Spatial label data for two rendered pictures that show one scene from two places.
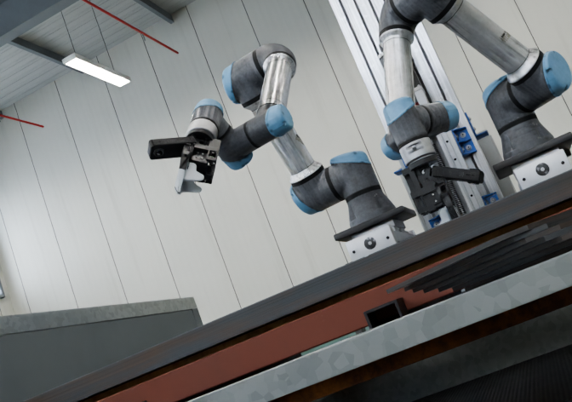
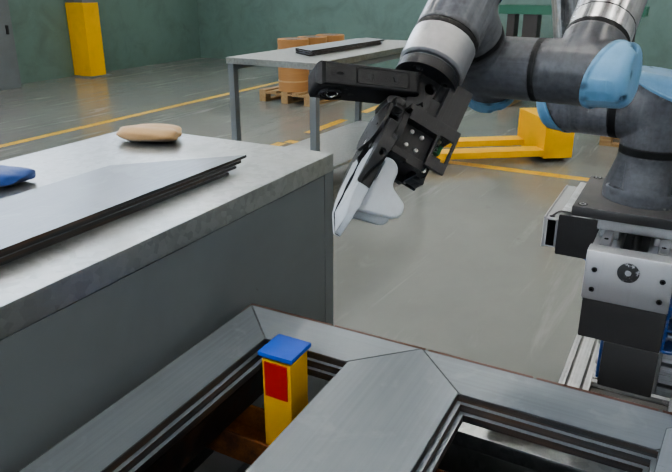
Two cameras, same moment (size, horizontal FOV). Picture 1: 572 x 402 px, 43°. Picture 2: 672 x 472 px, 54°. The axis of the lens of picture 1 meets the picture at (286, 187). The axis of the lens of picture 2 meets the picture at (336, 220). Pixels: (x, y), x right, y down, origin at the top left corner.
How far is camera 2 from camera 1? 1.18 m
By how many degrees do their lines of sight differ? 35
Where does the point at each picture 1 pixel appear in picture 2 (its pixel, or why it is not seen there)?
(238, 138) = (508, 74)
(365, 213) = (642, 194)
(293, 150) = not seen: hidden behind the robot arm
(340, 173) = (640, 107)
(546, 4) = not seen: outside the picture
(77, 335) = (112, 299)
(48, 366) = (40, 381)
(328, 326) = not seen: outside the picture
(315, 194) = (577, 115)
